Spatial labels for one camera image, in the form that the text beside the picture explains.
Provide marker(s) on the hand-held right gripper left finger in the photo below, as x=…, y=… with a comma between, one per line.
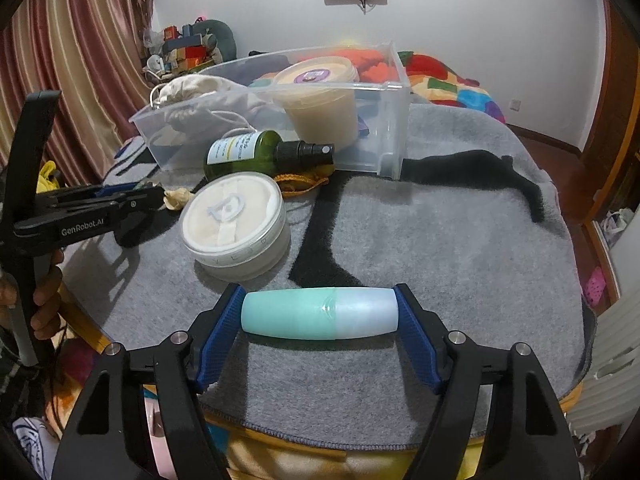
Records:
x=220, y=340

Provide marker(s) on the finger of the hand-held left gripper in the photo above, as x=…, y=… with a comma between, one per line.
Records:
x=145, y=201
x=75, y=194

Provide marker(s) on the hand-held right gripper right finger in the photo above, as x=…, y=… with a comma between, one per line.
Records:
x=417, y=345

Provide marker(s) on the teal travel bottle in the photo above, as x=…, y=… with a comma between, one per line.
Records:
x=300, y=312

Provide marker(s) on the round white powder container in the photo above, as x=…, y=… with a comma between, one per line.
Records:
x=235, y=220

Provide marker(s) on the green spray bottle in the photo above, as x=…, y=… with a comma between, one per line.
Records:
x=250, y=152

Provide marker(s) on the cream plastic tub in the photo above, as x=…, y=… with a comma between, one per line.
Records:
x=320, y=115

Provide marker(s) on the clear plastic storage bin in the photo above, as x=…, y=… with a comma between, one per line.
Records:
x=382, y=127

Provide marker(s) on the person's left hand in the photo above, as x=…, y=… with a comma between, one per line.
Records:
x=47, y=305

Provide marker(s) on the cream crumpled cloth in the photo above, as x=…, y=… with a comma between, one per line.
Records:
x=177, y=199

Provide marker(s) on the yellow cloth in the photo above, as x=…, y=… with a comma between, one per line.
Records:
x=47, y=175

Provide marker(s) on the grey black-patterned mat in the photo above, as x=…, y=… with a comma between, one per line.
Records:
x=450, y=260

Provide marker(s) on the wooden table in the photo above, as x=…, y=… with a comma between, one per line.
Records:
x=82, y=322

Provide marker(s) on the striped pink curtain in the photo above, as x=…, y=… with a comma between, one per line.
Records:
x=75, y=60

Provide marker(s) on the orange woven pouch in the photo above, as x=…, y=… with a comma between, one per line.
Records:
x=300, y=184

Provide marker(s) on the stack of colourful boxes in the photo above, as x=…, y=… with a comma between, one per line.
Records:
x=185, y=50

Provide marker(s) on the grey-green neck pillow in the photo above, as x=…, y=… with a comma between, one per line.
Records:
x=222, y=37

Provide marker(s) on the pink clog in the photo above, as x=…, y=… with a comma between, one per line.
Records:
x=595, y=285

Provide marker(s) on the white ribbed suitcase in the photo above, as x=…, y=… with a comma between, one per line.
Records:
x=610, y=360

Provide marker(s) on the white blue-patterned cloth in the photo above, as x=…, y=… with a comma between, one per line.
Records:
x=32, y=447

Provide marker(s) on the white plastic bag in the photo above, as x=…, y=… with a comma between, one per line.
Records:
x=619, y=225

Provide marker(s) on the colourful printed blanket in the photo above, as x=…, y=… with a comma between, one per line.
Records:
x=450, y=80

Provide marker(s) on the orange cloth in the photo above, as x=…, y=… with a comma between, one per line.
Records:
x=380, y=67

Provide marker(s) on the wooden cabinet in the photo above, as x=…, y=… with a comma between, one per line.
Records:
x=617, y=85

